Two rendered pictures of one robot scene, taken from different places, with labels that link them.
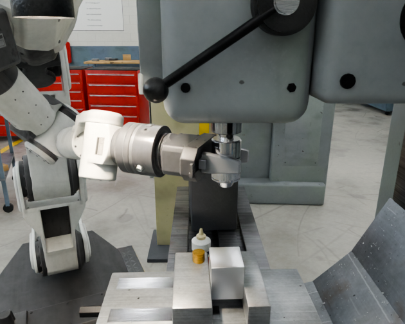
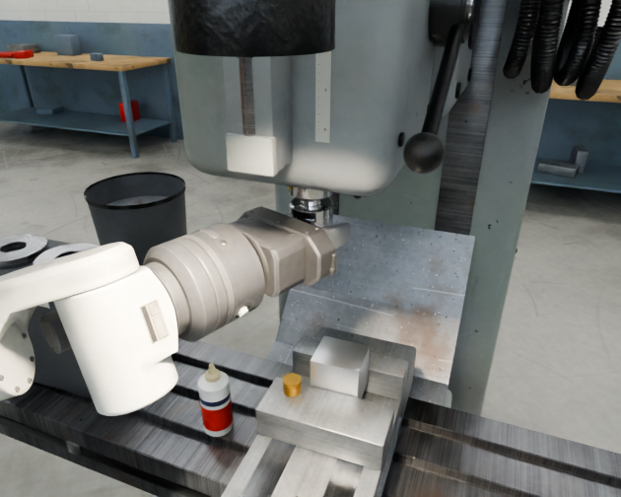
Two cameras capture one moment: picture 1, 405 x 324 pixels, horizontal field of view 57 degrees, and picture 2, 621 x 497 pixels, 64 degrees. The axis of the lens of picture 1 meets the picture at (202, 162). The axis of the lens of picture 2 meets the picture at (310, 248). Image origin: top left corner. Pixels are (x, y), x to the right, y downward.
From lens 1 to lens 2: 0.56 m
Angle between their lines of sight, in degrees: 62
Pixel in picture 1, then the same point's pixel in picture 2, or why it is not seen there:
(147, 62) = (279, 113)
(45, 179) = not seen: outside the picture
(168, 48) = (388, 83)
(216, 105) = not seen: hidden behind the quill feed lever
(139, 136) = (229, 258)
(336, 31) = not seen: hidden behind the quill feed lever
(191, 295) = (365, 419)
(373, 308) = (368, 316)
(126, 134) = (204, 266)
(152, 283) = (270, 471)
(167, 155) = (286, 263)
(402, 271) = (372, 268)
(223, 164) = (337, 237)
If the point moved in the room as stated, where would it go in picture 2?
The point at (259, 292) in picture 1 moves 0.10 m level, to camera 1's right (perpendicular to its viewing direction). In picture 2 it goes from (383, 360) to (401, 319)
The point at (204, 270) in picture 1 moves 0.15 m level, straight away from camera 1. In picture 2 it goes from (317, 391) to (210, 360)
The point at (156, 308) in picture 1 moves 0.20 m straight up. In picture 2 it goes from (331, 479) to (336, 326)
